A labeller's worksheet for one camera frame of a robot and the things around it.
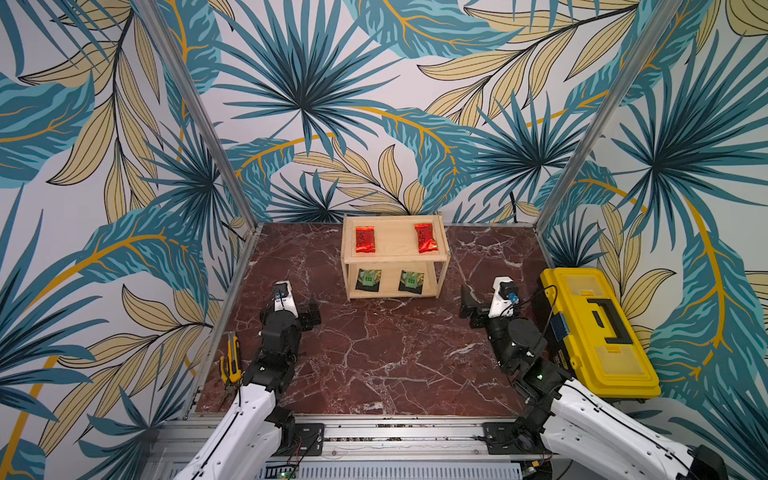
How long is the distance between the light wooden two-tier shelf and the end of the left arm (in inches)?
6.4

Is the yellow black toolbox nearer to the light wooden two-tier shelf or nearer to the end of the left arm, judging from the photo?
the light wooden two-tier shelf

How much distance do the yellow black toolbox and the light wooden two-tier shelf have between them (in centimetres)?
35

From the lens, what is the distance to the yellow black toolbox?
27.5 inches

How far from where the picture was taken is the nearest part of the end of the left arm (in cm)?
73

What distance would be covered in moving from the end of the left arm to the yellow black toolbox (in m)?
0.63

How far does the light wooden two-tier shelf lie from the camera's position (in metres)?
0.85
